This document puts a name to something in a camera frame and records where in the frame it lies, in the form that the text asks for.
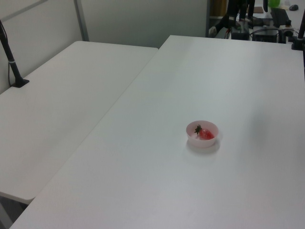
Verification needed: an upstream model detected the red strawberry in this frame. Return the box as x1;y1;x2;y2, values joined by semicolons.
194;124;215;140

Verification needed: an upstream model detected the black equipment box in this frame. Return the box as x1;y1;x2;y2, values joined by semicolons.
230;23;251;40

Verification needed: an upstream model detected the white side table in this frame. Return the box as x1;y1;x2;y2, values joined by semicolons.
0;41;160;205

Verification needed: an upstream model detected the black control box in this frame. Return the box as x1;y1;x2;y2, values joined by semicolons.
252;28;280;43

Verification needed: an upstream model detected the pink plastic bowl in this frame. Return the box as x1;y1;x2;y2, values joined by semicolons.
185;120;219;149

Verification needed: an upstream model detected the black camera pole with base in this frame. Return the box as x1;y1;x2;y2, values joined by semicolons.
0;19;31;88

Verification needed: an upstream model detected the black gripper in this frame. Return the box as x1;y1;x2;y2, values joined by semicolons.
239;0;255;21

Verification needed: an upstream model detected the black camera pole with clamp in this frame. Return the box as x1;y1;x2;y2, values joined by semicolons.
291;0;305;51

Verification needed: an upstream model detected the black hose with white band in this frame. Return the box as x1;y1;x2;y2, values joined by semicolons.
209;0;239;36

